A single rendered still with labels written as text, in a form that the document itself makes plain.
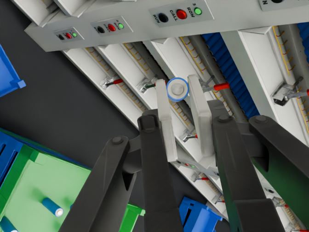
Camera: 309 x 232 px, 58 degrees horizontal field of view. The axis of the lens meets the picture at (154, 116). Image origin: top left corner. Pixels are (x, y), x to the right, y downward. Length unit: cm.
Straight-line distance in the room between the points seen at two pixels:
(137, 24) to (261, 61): 25
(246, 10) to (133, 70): 45
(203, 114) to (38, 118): 92
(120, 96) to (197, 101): 87
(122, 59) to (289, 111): 44
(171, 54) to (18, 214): 46
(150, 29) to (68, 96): 58
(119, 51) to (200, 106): 63
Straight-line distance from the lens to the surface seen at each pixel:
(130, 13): 58
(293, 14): 43
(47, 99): 105
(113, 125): 120
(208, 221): 177
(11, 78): 101
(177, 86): 22
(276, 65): 57
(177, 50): 64
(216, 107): 18
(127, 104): 106
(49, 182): 65
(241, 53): 51
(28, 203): 65
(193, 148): 106
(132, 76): 82
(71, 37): 81
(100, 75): 99
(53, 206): 62
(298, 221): 148
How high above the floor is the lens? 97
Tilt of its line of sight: 46 degrees down
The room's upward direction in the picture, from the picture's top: 100 degrees clockwise
